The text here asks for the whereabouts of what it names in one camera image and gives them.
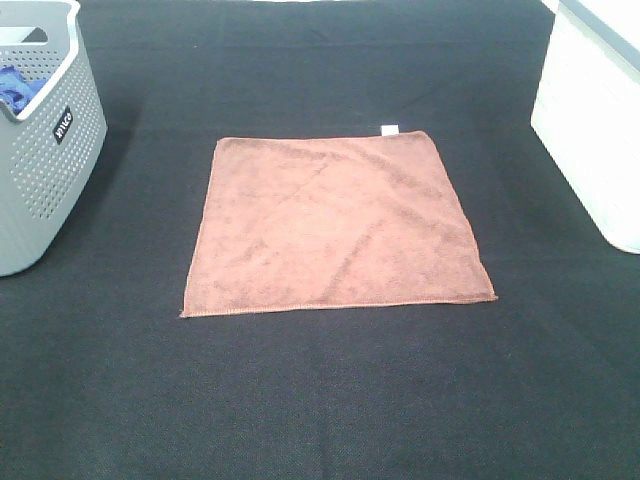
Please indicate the brown microfiber towel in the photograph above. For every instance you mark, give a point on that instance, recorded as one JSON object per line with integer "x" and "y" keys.
{"x": 297, "y": 224}

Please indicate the black table cloth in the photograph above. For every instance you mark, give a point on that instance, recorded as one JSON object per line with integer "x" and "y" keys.
{"x": 102, "y": 379}

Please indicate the grey perforated laundry basket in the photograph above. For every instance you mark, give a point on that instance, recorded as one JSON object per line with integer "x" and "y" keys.
{"x": 49, "y": 149}

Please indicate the white plastic bin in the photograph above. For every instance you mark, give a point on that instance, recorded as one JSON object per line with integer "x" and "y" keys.
{"x": 586, "y": 111}

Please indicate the blue cloth in basket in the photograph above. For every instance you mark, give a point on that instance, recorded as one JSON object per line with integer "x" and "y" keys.
{"x": 16, "y": 91}

